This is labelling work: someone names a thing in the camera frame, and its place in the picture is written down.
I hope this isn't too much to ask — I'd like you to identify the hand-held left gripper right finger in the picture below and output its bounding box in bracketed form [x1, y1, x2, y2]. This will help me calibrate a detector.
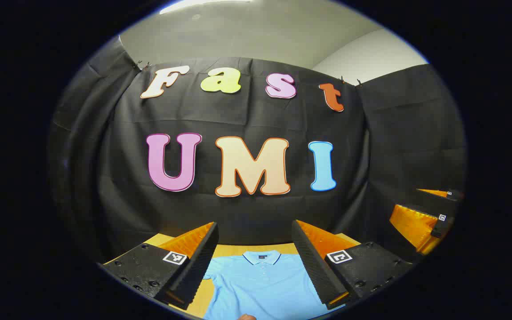
[292, 220, 413, 311]

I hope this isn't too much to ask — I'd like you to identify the black backdrop cloth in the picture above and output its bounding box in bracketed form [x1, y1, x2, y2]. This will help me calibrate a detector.
[47, 36, 468, 267]

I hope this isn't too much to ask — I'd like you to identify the light blue T-shirt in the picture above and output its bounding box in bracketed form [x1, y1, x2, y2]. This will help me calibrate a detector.
[202, 250, 345, 320]

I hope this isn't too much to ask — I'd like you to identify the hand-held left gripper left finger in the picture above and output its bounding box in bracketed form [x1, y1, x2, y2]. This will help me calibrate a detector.
[102, 222, 220, 311]

